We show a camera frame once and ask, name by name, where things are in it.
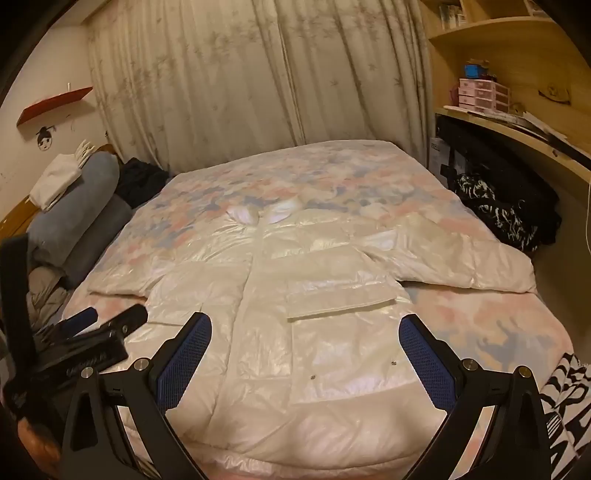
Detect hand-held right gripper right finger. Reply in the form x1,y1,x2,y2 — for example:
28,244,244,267
398,314,555,480

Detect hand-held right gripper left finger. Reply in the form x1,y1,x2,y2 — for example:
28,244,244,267
60,311,213,480

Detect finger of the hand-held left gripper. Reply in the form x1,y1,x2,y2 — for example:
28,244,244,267
95,304,148,341
62,308,99,335

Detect white puffer jacket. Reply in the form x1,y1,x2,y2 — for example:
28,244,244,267
85,200,539,467

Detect black patterned clothes on shelf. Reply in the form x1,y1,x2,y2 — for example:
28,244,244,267
436,115,561,245

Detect beige crumpled cloth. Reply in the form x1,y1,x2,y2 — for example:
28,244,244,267
25,265,70,328

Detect blue grey rolled blanket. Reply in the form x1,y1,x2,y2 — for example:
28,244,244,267
25,152,134,289

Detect wooden headboard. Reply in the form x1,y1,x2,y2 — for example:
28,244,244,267
0,144,118,241

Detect black clothing pile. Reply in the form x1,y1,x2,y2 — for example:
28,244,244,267
117,158,174,208

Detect white folded cloth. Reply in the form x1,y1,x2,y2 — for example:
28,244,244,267
28,141,100,212

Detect zebra striped cloth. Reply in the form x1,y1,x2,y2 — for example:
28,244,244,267
538,351,591,480

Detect pastel cat print blanket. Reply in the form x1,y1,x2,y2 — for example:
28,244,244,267
60,138,578,480

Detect beige leaf print curtain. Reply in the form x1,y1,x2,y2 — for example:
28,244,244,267
85,0,435,176

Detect white papers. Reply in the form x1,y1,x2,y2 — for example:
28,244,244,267
508,108,573,141

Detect pink drawer organizer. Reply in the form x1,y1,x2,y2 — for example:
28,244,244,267
457,78,512,114

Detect small blue box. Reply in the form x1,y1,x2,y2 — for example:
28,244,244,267
464,59,492,80

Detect wooden cutout ornament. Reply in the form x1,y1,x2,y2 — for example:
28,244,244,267
538,85,573,102

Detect wooden desk with shelves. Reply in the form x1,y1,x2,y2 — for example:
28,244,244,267
418,0,591,365

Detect row of books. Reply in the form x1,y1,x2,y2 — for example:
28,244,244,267
438,2,467,31

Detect red wall shelf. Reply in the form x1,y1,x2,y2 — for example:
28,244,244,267
17,86,94,126

